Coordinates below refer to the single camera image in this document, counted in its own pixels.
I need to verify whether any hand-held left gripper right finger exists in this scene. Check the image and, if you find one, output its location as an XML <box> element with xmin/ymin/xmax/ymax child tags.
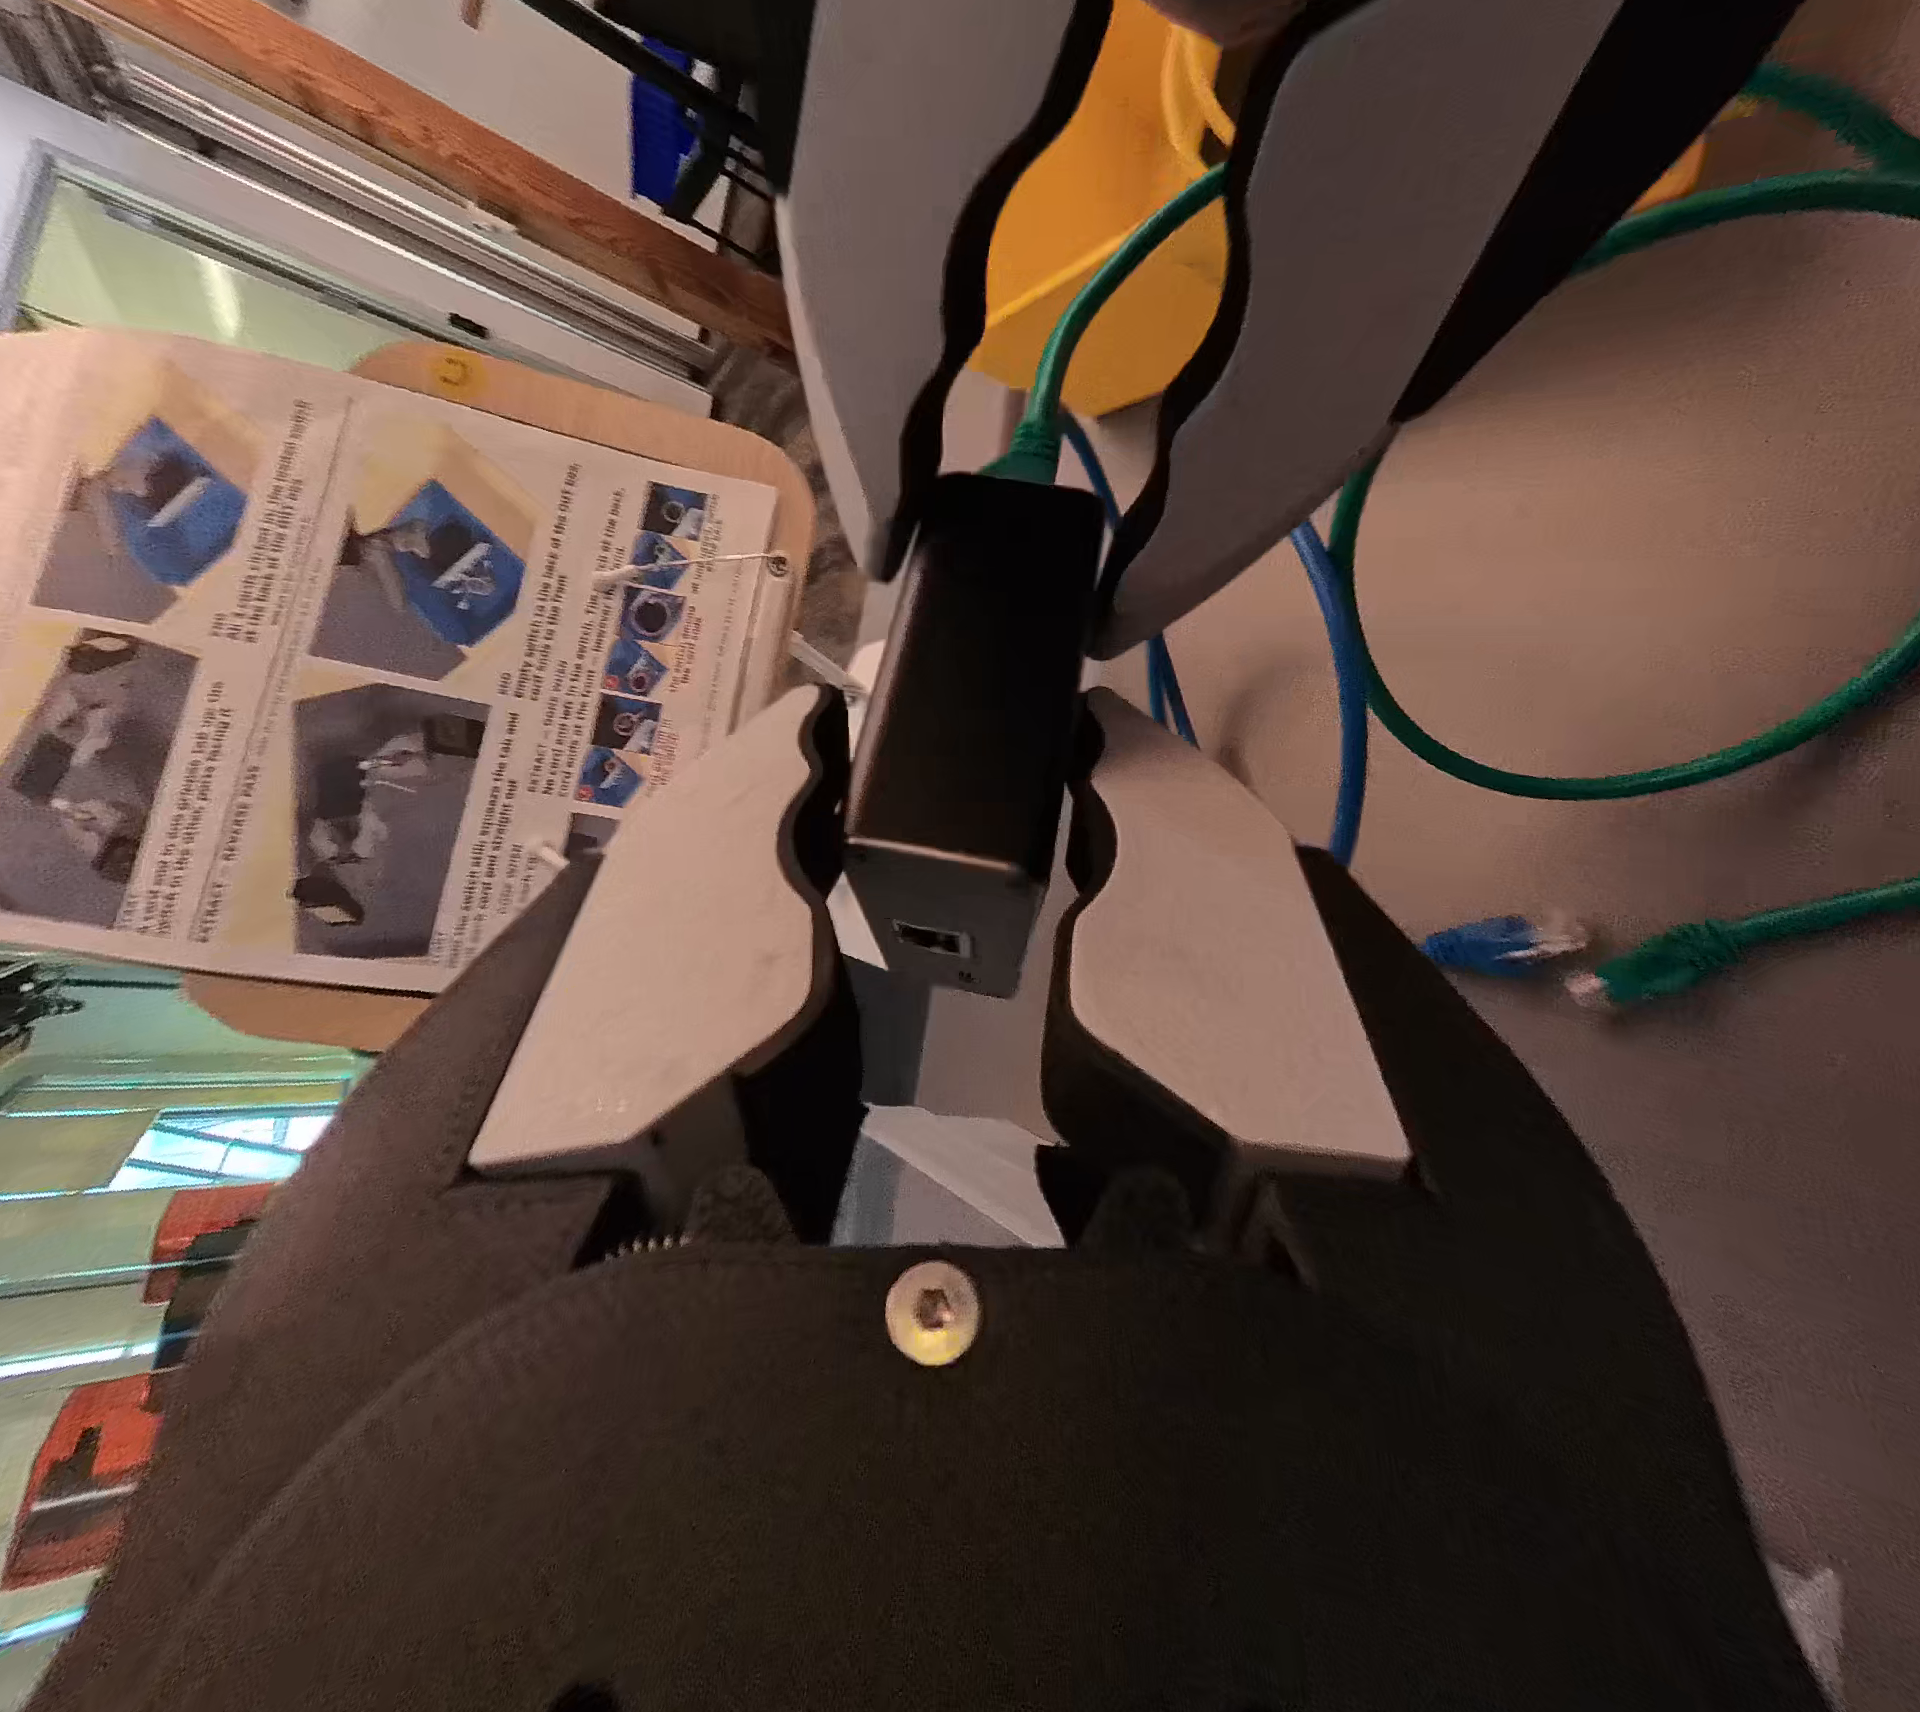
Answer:
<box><xmin>1038</xmin><ymin>687</ymin><xmax>1416</xmax><ymax>1238</ymax></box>

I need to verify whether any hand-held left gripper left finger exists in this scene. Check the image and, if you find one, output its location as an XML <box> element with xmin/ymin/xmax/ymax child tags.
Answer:
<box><xmin>467</xmin><ymin>684</ymin><xmax>869</xmax><ymax>1223</ymax></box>

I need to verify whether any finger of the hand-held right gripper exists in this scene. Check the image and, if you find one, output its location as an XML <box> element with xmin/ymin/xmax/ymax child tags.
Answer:
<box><xmin>1080</xmin><ymin>0</ymin><xmax>1644</xmax><ymax>664</ymax></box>
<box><xmin>774</xmin><ymin>0</ymin><xmax>1129</xmax><ymax>584</ymax></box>

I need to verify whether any yellow plastic bin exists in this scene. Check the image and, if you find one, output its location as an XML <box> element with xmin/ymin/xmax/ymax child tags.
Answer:
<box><xmin>960</xmin><ymin>0</ymin><xmax>1713</xmax><ymax>422</ymax></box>

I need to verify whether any green ethernet cable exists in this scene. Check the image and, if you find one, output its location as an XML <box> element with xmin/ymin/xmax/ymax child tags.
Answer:
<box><xmin>982</xmin><ymin>62</ymin><xmax>1920</xmax><ymax>1012</ymax></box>

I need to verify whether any black ethernet switch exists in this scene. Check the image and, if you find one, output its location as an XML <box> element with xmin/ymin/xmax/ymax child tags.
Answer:
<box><xmin>841</xmin><ymin>471</ymin><xmax>1111</xmax><ymax>1003</ymax></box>

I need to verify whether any blue storage bin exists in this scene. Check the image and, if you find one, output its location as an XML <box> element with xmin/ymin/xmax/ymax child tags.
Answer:
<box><xmin>630</xmin><ymin>38</ymin><xmax>769</xmax><ymax>215</ymax></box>

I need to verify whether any instruction poster board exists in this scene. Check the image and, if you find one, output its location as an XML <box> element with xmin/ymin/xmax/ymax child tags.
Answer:
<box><xmin>0</xmin><ymin>328</ymin><xmax>820</xmax><ymax>1054</ymax></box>

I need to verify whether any wooden post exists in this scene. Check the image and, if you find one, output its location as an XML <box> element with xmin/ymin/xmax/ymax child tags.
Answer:
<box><xmin>0</xmin><ymin>0</ymin><xmax>799</xmax><ymax>357</ymax></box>

